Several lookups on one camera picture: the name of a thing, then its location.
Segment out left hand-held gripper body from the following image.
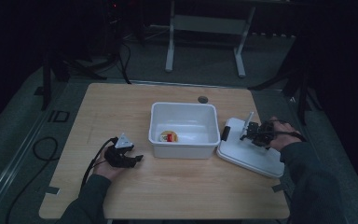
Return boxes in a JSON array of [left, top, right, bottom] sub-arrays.
[[103, 133, 135, 169]]

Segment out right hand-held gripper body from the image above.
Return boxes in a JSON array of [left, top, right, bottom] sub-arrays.
[[240, 111, 275, 149]]

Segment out white box lid black latches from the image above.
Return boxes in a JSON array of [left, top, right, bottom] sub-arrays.
[[215, 117, 286, 179]]

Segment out round clear yellow snack cup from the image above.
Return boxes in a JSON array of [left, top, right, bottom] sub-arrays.
[[158, 130, 179, 144]]

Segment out white plastic storage box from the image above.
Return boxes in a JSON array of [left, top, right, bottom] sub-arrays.
[[148, 101, 221, 160]]

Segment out person's left hand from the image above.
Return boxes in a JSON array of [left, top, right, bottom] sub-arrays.
[[91, 151, 124, 182]]

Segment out person's right hand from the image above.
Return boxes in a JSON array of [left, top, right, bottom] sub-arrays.
[[264, 116, 303, 153]]

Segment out black tripod stand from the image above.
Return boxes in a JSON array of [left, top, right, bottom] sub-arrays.
[[248, 36, 324, 126], [39, 43, 120, 112]]

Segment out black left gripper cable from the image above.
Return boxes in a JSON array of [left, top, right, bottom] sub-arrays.
[[79, 136, 119, 190]]

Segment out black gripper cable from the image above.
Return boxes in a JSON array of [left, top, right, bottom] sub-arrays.
[[269, 119, 308, 144], [79, 136, 119, 190]]

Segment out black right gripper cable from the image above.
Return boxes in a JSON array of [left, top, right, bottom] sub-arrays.
[[269, 119, 308, 144]]

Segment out black floor cable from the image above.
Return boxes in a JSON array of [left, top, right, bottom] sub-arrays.
[[5, 136, 61, 224]]

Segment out black hanging cable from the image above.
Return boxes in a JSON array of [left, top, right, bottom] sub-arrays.
[[117, 39, 133, 85]]

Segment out white metal desk frame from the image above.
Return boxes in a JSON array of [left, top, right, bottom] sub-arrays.
[[164, 0, 257, 79]]

